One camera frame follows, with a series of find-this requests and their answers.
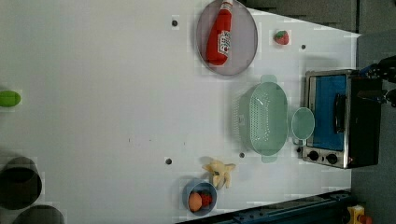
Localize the light green mug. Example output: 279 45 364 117
290 107 315 147

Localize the black silver toaster oven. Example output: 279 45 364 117
302 69 382 169

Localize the small red toy strawberry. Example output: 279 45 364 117
200 191 213 207

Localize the green cylindrical object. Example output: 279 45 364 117
0 91 21 107

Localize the peeled toy banana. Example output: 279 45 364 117
203 160 236 189

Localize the red ketchup bottle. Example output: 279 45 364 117
205 0 233 65

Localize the orange toy fruit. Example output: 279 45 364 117
188 192 202 212

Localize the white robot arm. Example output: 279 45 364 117
1 157 66 224

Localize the grey round plate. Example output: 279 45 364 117
195 0 258 76

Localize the light green plastic strainer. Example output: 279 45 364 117
232 75 289 163

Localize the yellow red emergency button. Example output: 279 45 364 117
347 205 373 224

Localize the blue bowl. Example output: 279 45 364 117
181 178 218 217

